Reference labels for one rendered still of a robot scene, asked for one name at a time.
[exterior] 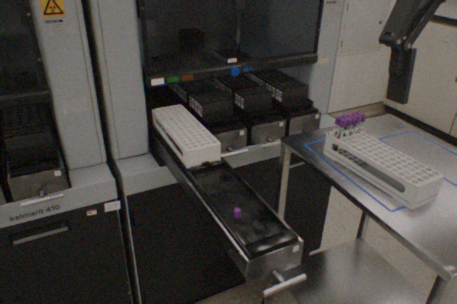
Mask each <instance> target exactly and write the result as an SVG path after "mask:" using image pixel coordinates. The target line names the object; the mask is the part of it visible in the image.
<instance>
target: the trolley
mask: <svg viewBox="0 0 457 304"><path fill-rule="evenodd" d="M331 131H333V126H330V127H327V128H320V129H316V130H313V131H306V132H303V133H296V134H292V135H289V136H282V137H281V139H280V143H281V150H280V158H279V166H278V180H277V188H276V202H275V212H276V213H277V214H278V215H279V216H280V217H281V218H282V219H283V212H284V205H285V198H286V193H287V186H288V174H289V167H290V160H291V152H292V153H294V154H295V155H296V156H297V157H299V158H300V159H301V161H303V162H304V163H305V164H306V165H307V166H308V167H309V168H312V169H313V170H314V171H315V172H317V174H319V175H320V176H321V177H322V178H323V179H325V180H326V181H327V182H328V183H330V185H331V186H332V187H334V188H335V189H336V190H337V191H339V192H340V193H341V194H343V195H344V196H345V197H346V198H347V199H349V200H350V201H351V202H352V203H353V204H354V205H356V206H357V207H358V208H360V209H361V211H362V214H361V219H360V222H359V225H358V230H357V234H356V239H354V240H350V241H348V242H346V243H342V244H340V245H336V246H334V247H331V248H328V249H325V250H322V251H320V252H317V253H313V254H311V255H307V257H305V258H302V259H301V264H300V265H298V266H296V267H294V268H291V269H289V270H285V271H284V272H281V273H280V274H281V275H282V277H283V278H284V279H285V280H287V279H289V278H292V277H294V276H297V275H300V274H302V273H304V274H305V275H306V279H305V280H303V281H301V282H299V283H298V284H295V285H293V286H291V287H288V290H289V291H291V293H292V294H293V296H294V297H295V299H297V301H298V302H299V304H446V301H447V299H448V297H449V295H450V292H451V290H452V288H453V285H454V283H455V282H456V280H457V148H456V147H454V146H452V145H450V144H448V143H446V142H444V141H442V140H440V139H438V138H437V137H435V136H433V135H431V134H429V133H427V132H425V131H423V130H421V129H419V128H417V127H415V126H413V125H411V124H409V123H407V122H405V121H403V120H401V119H399V118H397V117H395V116H393V115H391V114H389V115H385V116H379V117H375V118H369V119H366V121H365V122H364V125H363V130H361V131H363V132H364V133H367V134H368V135H370V136H373V137H374V138H375V139H377V140H378V141H380V142H382V143H384V144H386V145H388V146H391V147H393V148H394V149H396V150H398V151H400V152H402V153H405V154H406V155H408V156H410V157H412V158H414V159H416V160H417V161H420V162H421V163H423V164H424V165H426V166H428V167H430V168H432V169H434V170H436V171H438V172H439V173H442V174H443V175H444V179H443V182H442V184H441V188H440V191H439V193H438V197H437V199H434V200H432V201H430V202H428V203H425V204H423V205H422V206H419V207H417V208H414V209H410V208H407V207H406V206H404V205H403V204H401V203H399V202H398V201H397V200H395V199H393V197H391V196H390V195H389V194H387V193H385V192H383V191H382V190H381V189H379V188H377V187H376V186H375V185H373V184H372V183H371V182H369V181H367V180H366V179H365V178H362V177H360V176H359V175H357V174H356V173H354V172H353V171H351V170H349V169H348V168H347V167H345V166H343V165H341V164H340V163H339V162H337V160H335V161H334V160H333V159H331V158H329V157H328V156H327V155H325V154H323V150H324V145H325V140H326V133H328V132H331ZM370 218H371V219H372V220H374V221H375V222H376V223H377V224H379V225H380V227H382V228H383V229H384V230H386V231H387V232H388V233H389V234H390V235H392V236H393V238H394V239H396V240H397V241H398V242H399V243H401V244H402V245H403V246H405V247H406V248H407V249H408V250H410V251H411V252H412V253H413V254H414V255H415V256H416V257H418V258H419V259H420V260H422V261H423V262H424V263H425V264H426V265H427V266H428V267H429V268H431V269H432V270H433V272H435V273H436V274H438V276H436V279H435V281H434V283H433V286H432V289H431V292H430V293H429V296H428V297H426V296H425V295H424V294H423V293H422V292H421V291H420V290H419V289H418V288H417V287H416V286H414V285H413V284H412V283H411V282H410V281H409V280H408V279H406V278H405V277H404V276H403V275H401V274H400V273H399V272H398V271H397V270H396V269H395V268H394V267H393V266H392V265H391V264H390V263H389V262H388V261H387V260H386V259H385V258H384V257H383V256H381V255H380V254H379V253H378V252H377V251H376V250H375V249H374V248H372V247H371V246H370V245H369V244H368V243H367V242H366V241H364V237H365V233H366V231H367V227H368V222H369V220H370Z"/></svg>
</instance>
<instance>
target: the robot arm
mask: <svg viewBox="0 0 457 304"><path fill-rule="evenodd" d="M446 1H447V0H396V2H395V4H394V5H393V8H392V10H391V13H390V15H389V17H388V20H387V22H386V24H385V26H384V28H383V31H382V32H381V35H380V36H379V39H378V42H379V43H380V44H383V45H385V46H387V47H390V48H391V55H390V60H389V67H388V74H389V76H388V85H387V91H386V99H388V100H390V101H394V102H396V103H400V104H402V105H404V104H407V103H408V97H409V92H410V87H411V80H412V75H413V68H414V64H415V58H416V51H417V49H415V48H411V47H412V45H413V44H414V42H415V41H416V39H417V38H418V36H419V34H420V33H421V32H422V31H423V29H424V27H425V26H426V24H427V23H428V22H429V20H430V19H431V18H432V17H433V15H434V14H435V13H436V11H437V10H438V8H439V6H440V5H441V4H442V3H443V2H446ZM391 33H393V35H391ZM405 36H406V39H403V38H404V37H405Z"/></svg>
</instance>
